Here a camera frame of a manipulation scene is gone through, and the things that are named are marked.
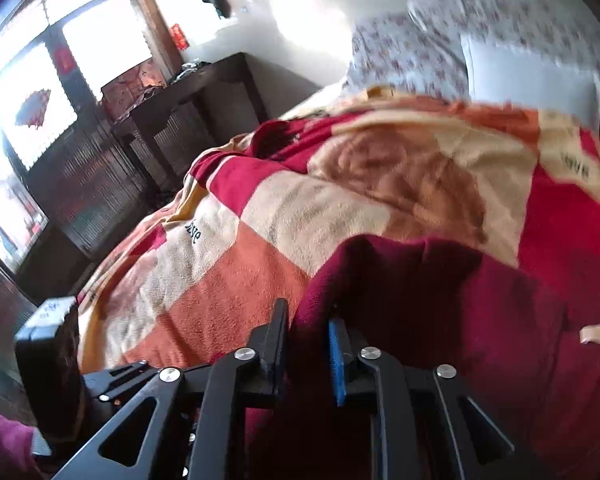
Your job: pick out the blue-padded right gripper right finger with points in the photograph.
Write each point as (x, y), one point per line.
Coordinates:
(424, 424)

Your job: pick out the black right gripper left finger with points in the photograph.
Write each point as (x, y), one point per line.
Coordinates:
(168, 423)

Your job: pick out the maroon knit sweater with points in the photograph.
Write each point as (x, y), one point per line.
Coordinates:
(513, 334)

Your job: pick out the red orange patchwork blanket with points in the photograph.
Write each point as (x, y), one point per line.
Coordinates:
(257, 217)

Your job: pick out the dark wooden slatted cabinet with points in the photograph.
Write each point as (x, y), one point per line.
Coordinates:
(90, 192)

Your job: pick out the dark wooden bedside table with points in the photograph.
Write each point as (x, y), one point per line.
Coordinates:
(149, 118)

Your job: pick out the white pillow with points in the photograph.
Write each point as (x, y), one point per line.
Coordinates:
(500, 73)

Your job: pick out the floral white quilt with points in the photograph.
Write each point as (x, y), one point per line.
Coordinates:
(418, 50)

